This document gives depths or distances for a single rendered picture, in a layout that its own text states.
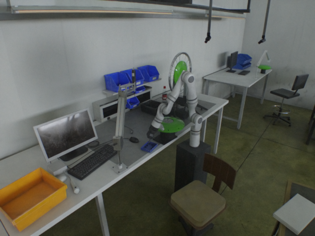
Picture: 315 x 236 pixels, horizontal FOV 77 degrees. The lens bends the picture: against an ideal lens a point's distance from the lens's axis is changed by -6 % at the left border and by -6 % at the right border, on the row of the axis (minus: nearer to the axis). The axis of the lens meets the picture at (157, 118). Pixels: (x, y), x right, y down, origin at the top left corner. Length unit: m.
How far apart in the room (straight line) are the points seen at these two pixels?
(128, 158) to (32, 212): 0.79
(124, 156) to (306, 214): 1.32
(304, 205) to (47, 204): 1.52
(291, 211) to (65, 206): 1.34
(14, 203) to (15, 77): 0.99
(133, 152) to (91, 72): 1.01
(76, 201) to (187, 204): 0.86
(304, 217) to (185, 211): 0.80
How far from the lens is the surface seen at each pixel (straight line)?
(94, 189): 1.54
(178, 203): 1.80
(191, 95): 1.74
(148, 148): 1.87
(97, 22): 2.38
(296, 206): 1.49
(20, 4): 1.52
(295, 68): 6.14
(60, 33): 2.17
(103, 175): 1.63
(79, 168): 1.71
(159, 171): 3.05
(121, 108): 1.58
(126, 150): 1.87
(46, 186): 1.67
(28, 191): 1.70
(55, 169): 1.73
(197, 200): 1.85
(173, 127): 1.88
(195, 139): 1.98
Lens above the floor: 1.95
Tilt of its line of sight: 25 degrees down
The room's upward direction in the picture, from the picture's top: straight up
